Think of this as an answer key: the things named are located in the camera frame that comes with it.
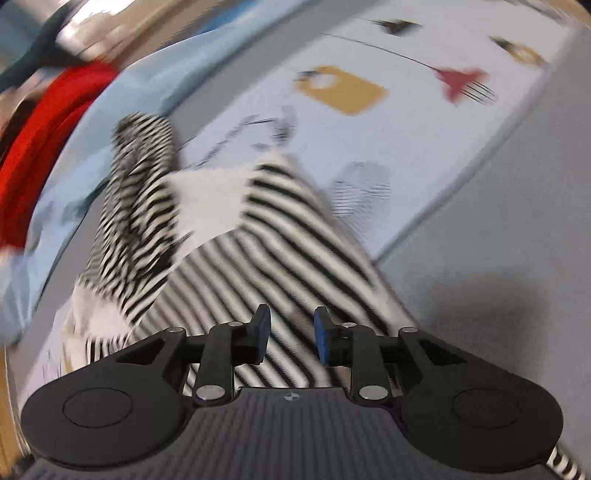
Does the wooden bed frame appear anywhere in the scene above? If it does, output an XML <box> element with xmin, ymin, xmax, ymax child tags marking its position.
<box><xmin>0</xmin><ymin>355</ymin><xmax>28</xmax><ymax>467</ymax></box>

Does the red cloth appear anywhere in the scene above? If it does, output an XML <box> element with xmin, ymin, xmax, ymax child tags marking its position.
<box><xmin>0</xmin><ymin>62</ymin><xmax>122</xmax><ymax>252</ymax></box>

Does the light printed bed sheet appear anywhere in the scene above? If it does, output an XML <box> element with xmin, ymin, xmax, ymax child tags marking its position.
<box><xmin>28</xmin><ymin>18</ymin><xmax>575</xmax><ymax>384</ymax></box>

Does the grey mattress cover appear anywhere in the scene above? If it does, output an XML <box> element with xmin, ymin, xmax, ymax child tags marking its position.
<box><xmin>9</xmin><ymin>18</ymin><xmax>591</xmax><ymax>480</ymax></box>

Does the black white striped shirt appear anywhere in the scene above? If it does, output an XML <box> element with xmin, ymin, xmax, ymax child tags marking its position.
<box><xmin>65</xmin><ymin>113</ymin><xmax>588</xmax><ymax>480</ymax></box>

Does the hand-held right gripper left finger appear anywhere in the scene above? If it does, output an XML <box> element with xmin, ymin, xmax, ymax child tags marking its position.
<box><xmin>115</xmin><ymin>304</ymin><xmax>273</xmax><ymax>407</ymax></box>

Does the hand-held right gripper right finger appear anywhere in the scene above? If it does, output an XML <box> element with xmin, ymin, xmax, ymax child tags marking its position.
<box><xmin>313</xmin><ymin>305</ymin><xmax>468</xmax><ymax>408</ymax></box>

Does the dark teal cloth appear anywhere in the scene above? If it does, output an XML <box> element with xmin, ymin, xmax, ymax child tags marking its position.
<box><xmin>0</xmin><ymin>9</ymin><xmax>93</xmax><ymax>93</ymax></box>

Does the light blue blanket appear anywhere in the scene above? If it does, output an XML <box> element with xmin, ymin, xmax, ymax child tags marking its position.
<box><xmin>0</xmin><ymin>0</ymin><xmax>333</xmax><ymax>344</ymax></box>

